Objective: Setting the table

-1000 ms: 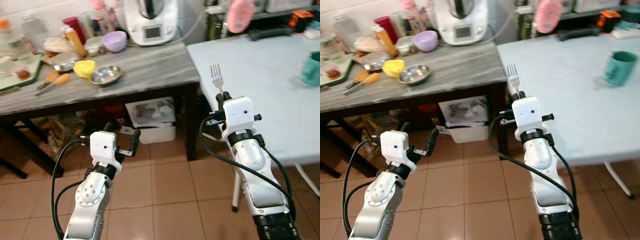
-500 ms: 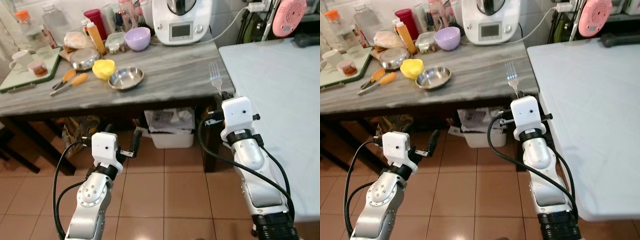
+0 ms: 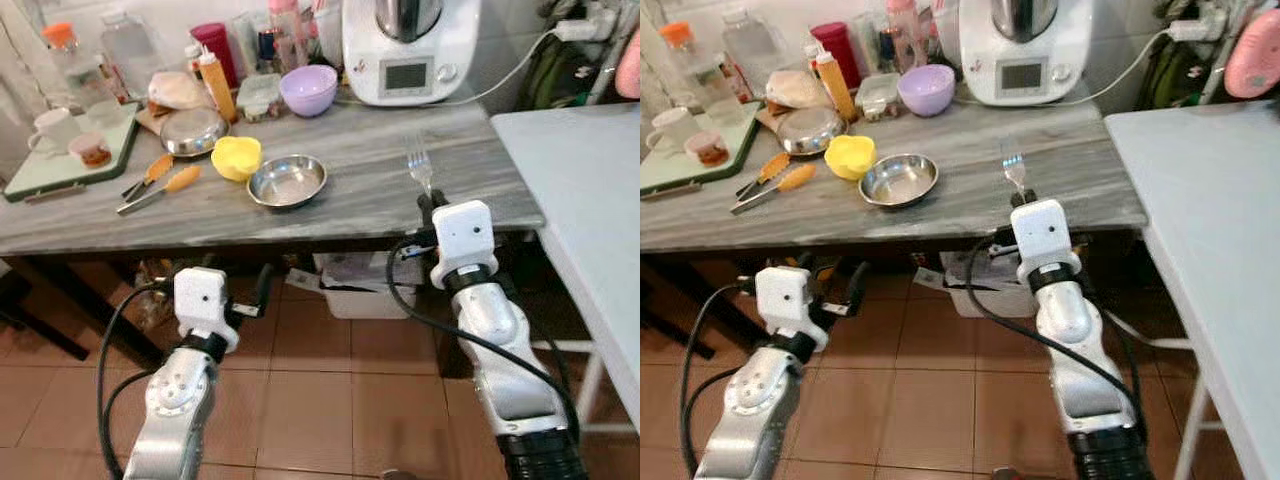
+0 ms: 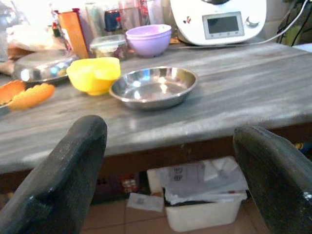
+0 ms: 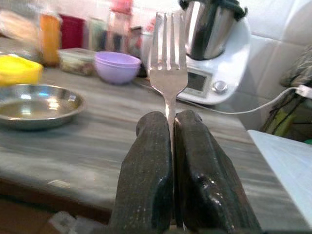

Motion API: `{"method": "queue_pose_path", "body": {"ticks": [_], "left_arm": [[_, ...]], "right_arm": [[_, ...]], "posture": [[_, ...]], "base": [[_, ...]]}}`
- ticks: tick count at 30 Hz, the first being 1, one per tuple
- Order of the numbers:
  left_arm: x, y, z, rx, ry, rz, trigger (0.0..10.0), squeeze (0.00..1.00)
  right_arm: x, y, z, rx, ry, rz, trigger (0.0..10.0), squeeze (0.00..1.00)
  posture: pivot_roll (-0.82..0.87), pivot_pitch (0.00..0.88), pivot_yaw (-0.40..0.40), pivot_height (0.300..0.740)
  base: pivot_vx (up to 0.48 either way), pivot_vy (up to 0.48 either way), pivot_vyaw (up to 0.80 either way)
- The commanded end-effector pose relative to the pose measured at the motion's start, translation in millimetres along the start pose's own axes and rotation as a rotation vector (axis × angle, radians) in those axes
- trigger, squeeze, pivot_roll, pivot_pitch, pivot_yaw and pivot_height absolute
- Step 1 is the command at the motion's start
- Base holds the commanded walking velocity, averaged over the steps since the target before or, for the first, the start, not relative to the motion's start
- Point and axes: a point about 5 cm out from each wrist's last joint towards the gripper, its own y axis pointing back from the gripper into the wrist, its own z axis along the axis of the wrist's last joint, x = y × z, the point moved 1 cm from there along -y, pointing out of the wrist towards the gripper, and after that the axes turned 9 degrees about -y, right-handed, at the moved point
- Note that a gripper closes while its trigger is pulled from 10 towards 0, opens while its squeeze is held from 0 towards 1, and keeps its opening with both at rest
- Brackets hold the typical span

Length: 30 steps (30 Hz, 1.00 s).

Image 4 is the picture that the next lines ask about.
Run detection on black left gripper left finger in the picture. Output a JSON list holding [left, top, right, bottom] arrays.
[[0, 115, 108, 234]]

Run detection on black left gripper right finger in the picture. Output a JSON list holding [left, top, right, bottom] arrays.
[[233, 125, 312, 234]]

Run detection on white bin with papers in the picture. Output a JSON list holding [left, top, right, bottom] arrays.
[[146, 156, 250, 233]]

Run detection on orange tipped steel tongs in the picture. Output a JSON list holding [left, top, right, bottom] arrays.
[[0, 79, 57, 116]]

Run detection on white paper sheet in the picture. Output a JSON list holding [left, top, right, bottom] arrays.
[[126, 192, 165, 213]]

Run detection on yellow plastic bowl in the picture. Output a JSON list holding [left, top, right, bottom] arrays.
[[66, 57, 122, 97]]

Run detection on grey wooden counter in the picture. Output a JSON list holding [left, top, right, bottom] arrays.
[[0, 41, 312, 186]]

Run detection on round stainless steel dish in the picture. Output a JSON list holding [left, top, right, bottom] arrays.
[[109, 66, 199, 111]]

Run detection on light blue folding table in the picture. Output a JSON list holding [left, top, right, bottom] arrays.
[[291, 43, 312, 53]]

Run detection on clear lidded food container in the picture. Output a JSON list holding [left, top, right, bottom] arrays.
[[89, 34, 128, 60]]

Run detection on white plastic bag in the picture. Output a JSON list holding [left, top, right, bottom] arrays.
[[5, 23, 57, 52]]

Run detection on orange cardboard box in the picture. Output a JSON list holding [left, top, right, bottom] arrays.
[[57, 10, 89, 59]]

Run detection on purple plastic bowl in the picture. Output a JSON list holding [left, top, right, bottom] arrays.
[[125, 24, 173, 59]]

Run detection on dark blue jar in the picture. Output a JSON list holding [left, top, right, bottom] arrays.
[[104, 9, 122, 33]]

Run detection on white kitchen machine with display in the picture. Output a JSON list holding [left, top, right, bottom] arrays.
[[169, 0, 267, 46]]

